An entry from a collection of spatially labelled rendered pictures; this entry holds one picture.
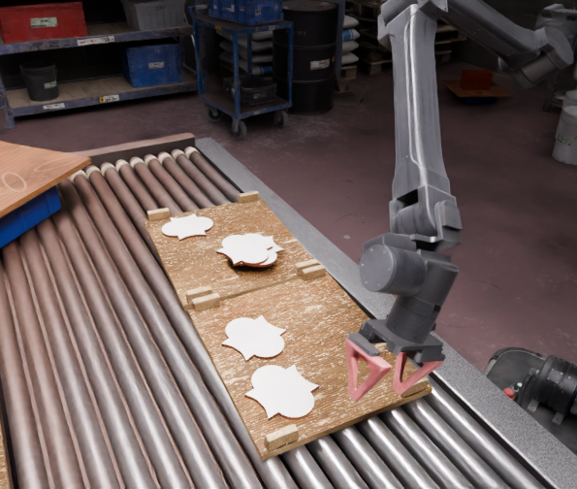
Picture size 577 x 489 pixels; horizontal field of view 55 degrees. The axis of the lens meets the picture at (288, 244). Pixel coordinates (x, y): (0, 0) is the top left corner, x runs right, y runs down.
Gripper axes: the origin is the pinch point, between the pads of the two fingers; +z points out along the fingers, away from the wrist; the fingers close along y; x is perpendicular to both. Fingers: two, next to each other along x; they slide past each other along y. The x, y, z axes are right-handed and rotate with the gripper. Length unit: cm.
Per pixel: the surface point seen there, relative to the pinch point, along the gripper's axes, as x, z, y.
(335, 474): 5.8, 21.7, 8.8
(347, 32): 410, -107, 349
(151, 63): 458, -10, 177
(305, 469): 8.9, 22.4, 5.2
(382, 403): 10.6, 12.7, 21.4
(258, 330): 39.0, 14.7, 13.4
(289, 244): 63, 4, 37
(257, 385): 26.4, 18.7, 5.9
